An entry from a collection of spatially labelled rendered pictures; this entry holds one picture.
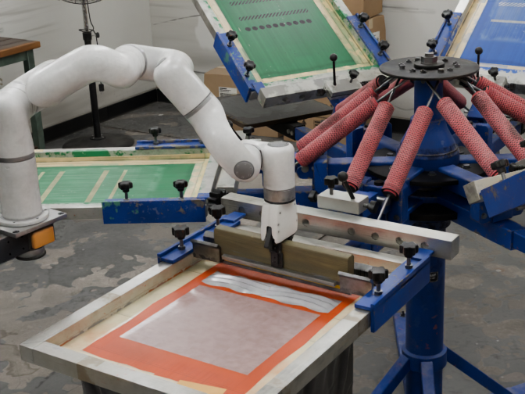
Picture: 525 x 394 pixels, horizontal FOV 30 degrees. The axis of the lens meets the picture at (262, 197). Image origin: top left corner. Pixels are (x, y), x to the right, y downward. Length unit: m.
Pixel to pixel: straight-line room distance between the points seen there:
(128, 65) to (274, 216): 0.48
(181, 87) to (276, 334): 0.59
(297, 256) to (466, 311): 2.13
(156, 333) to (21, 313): 2.43
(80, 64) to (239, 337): 0.70
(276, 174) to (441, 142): 0.86
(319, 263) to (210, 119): 0.42
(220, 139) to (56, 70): 0.40
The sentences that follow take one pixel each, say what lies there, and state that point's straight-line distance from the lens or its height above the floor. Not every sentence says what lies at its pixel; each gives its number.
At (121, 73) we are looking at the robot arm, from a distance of 2.21.
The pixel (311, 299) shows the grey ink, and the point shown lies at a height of 0.96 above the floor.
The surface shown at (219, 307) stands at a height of 0.96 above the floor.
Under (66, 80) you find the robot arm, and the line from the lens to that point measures 2.26.
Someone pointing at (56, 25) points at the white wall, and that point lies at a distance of 7.12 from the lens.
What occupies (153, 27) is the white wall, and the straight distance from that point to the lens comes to 7.88.
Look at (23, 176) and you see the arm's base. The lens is 2.36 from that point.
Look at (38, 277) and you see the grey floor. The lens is 4.94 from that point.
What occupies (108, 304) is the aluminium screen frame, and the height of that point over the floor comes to 0.99.
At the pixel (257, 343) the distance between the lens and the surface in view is 2.13.
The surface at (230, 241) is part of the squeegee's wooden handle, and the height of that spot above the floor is 1.04.
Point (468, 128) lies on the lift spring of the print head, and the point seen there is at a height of 1.19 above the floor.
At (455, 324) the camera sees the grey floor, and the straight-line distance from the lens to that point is 4.27.
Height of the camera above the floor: 1.98
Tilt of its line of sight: 20 degrees down
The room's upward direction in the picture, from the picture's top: 3 degrees counter-clockwise
